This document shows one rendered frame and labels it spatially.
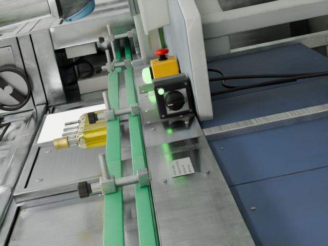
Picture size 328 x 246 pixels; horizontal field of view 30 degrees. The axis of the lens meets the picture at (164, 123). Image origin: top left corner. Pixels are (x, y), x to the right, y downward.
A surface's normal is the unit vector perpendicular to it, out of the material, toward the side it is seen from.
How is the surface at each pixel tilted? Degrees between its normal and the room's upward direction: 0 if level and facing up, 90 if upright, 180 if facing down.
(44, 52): 90
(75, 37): 90
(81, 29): 90
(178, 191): 90
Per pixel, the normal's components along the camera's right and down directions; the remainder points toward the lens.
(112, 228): -0.18, -0.94
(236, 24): 0.14, 0.58
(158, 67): 0.08, 0.29
